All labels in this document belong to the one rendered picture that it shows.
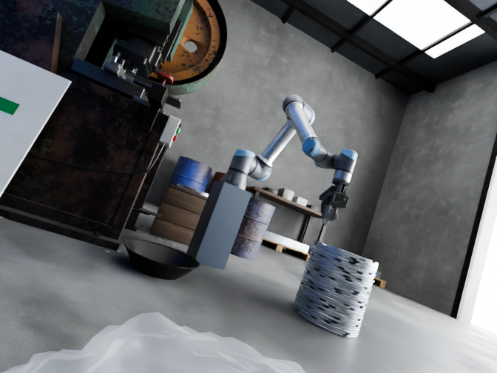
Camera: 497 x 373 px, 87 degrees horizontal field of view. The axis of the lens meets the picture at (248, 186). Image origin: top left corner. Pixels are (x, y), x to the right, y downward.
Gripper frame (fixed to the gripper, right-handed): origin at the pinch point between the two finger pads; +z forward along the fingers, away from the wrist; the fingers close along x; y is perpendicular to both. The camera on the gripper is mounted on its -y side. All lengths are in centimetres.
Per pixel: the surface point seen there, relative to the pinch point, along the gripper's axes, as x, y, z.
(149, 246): -69, -8, 36
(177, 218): -65, -69, 26
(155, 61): -104, -31, -51
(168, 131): -81, -11, -14
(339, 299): 8.7, 13.4, 28.1
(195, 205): -57, -70, 13
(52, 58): -133, -8, -24
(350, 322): 16.2, 14.0, 35.1
